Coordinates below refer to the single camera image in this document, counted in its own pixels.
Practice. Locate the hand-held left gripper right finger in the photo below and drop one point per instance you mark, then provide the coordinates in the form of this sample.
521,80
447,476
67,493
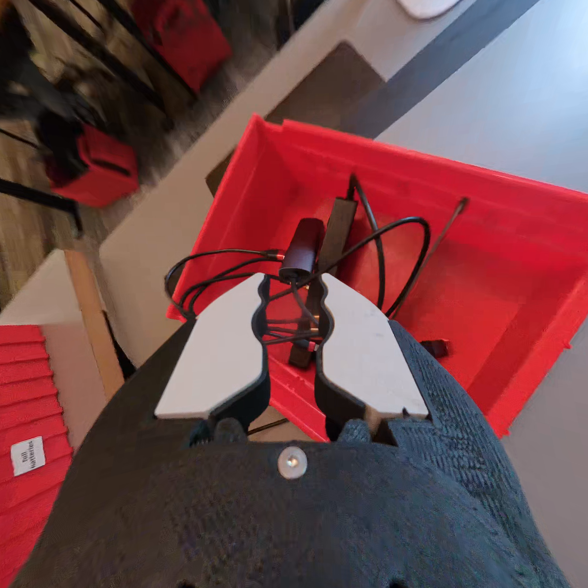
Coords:
363,363

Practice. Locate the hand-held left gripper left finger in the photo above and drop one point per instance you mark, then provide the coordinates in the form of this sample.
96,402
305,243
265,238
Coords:
220,363

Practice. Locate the dark oval usb hub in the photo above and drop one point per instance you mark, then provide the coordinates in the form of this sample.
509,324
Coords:
301,248

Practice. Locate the long black usb hub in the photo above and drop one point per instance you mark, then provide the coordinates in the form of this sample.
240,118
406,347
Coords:
337,234

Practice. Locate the red plastic bin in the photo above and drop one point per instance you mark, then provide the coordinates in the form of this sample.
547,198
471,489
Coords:
482,275

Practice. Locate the red ribbed bin white label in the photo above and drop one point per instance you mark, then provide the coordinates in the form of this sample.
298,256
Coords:
27,390

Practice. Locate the red bag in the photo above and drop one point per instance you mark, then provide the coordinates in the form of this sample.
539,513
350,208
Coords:
188,41
101,165

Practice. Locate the dark bag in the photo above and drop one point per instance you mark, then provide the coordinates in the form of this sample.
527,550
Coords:
59,142

